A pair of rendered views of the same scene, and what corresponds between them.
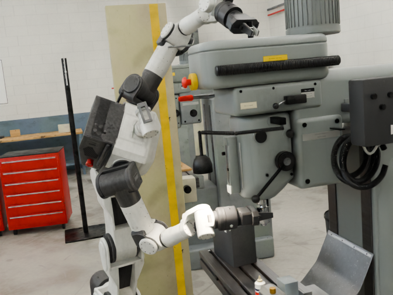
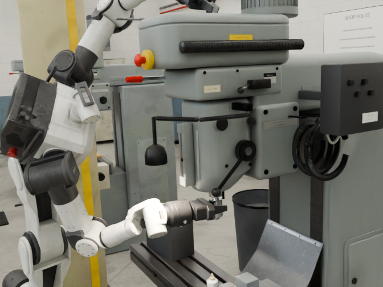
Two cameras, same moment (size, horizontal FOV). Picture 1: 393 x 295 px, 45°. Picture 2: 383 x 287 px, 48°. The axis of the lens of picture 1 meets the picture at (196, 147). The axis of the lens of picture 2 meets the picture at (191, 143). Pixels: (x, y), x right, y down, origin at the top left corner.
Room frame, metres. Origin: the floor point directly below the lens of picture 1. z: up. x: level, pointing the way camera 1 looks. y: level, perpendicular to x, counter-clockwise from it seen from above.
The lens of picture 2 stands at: (0.38, 0.20, 1.75)
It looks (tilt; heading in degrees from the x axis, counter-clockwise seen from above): 11 degrees down; 346
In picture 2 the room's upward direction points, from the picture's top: 2 degrees counter-clockwise
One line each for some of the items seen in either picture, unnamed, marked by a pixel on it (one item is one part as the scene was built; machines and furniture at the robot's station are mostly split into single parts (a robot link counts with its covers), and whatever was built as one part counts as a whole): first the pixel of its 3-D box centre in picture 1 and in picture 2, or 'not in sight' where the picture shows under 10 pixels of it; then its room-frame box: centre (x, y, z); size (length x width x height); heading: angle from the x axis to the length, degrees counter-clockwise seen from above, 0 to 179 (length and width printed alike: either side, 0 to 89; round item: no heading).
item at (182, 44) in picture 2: (279, 65); (245, 45); (1.63, -0.30, 1.79); 0.45 x 0.04 x 0.04; 105
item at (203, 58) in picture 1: (256, 62); (214, 41); (1.76, -0.25, 1.81); 0.47 x 0.26 x 0.16; 105
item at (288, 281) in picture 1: (287, 287); (247, 286); (1.59, -0.28, 1.01); 0.06 x 0.05 x 0.06; 17
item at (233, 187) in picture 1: (231, 164); (186, 154); (1.73, -0.13, 1.45); 0.04 x 0.04 x 0.21; 15
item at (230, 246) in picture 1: (233, 237); (168, 229); (2.19, -0.14, 1.00); 0.22 x 0.12 x 0.20; 21
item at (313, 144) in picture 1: (306, 147); (259, 136); (1.81, -0.42, 1.47); 0.24 x 0.19 x 0.26; 15
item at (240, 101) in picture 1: (265, 96); (222, 81); (1.77, -0.27, 1.68); 0.34 x 0.24 x 0.10; 105
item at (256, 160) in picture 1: (260, 154); (215, 143); (1.76, -0.24, 1.47); 0.21 x 0.19 x 0.32; 15
